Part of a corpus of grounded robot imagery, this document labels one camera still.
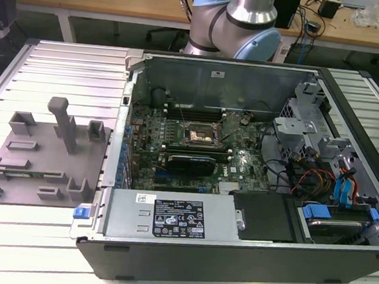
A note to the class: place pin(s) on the black office chair base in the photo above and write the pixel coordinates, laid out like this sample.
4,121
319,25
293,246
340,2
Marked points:
149,35

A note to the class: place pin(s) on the hard disk in blue carrier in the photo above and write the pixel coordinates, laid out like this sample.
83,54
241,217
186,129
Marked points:
316,211

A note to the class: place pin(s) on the silver metal disk bay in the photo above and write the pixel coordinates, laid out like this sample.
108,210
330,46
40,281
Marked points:
290,124

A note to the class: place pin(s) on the small black box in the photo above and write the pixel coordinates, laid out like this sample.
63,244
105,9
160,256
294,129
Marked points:
328,8

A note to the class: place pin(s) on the silver power supply black label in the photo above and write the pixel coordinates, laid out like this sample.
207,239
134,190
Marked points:
126,216

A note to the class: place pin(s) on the black RAM slot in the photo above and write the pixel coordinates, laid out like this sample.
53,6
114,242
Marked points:
199,111
199,106
198,119
195,148
198,115
198,155

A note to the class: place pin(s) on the silver chipset heat sink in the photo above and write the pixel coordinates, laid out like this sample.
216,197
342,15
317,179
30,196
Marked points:
228,187

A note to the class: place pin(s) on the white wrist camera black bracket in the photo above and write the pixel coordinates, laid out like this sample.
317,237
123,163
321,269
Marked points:
1,33

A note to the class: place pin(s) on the wooden desk white legs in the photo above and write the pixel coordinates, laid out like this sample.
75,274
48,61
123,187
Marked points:
89,0

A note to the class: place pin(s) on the white case sticker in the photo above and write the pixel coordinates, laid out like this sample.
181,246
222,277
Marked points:
218,73

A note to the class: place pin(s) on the round coin battery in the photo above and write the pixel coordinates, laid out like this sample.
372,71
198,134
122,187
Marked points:
244,121

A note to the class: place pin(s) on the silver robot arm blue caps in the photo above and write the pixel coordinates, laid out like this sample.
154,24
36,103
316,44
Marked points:
251,8

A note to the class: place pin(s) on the black plastic shroud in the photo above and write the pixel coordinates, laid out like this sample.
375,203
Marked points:
262,218

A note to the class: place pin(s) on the grey flat device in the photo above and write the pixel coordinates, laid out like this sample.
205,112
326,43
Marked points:
359,1

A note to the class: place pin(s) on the green RAM stick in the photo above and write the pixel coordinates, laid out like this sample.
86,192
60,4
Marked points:
24,176

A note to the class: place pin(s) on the CPU socket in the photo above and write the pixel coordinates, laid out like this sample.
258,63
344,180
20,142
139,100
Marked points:
200,137

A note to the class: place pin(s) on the black open PC case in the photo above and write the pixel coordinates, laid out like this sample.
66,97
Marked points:
198,265

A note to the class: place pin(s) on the clear plastic bag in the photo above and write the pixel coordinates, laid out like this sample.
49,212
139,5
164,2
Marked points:
370,15

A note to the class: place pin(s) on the green motherboard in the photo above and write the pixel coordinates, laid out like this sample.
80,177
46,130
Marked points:
150,135

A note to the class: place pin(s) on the grey plastic parts rack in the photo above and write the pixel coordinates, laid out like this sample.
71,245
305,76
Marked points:
41,169

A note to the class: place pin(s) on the black graphics card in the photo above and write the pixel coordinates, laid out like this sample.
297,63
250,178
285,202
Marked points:
191,164

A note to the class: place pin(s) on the blue case latch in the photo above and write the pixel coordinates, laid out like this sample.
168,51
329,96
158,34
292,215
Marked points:
81,213

